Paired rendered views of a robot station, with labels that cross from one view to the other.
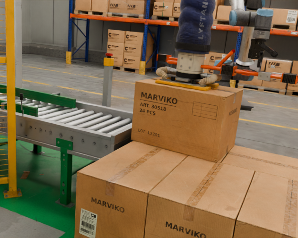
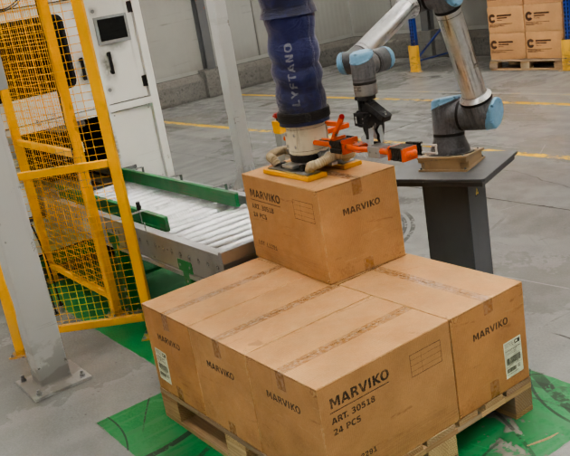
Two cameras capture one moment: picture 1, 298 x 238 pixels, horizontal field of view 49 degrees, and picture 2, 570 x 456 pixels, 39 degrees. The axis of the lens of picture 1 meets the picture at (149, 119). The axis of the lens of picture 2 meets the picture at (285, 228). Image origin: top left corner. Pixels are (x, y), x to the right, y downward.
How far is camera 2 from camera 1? 2.19 m
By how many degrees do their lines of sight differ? 32
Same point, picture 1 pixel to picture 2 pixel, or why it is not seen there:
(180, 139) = (294, 253)
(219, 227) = (238, 365)
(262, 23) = (355, 75)
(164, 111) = (273, 213)
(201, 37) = (297, 103)
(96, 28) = not seen: outside the picture
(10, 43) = (107, 142)
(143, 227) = (194, 367)
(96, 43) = (479, 12)
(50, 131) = (171, 249)
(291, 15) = not seen: outside the picture
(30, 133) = (156, 253)
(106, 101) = not seen: hidden behind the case
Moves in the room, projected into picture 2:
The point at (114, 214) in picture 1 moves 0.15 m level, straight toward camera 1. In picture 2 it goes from (175, 353) to (155, 370)
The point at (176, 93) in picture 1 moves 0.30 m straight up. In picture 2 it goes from (276, 189) to (264, 119)
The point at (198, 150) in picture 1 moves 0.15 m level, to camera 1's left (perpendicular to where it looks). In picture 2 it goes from (311, 268) to (280, 266)
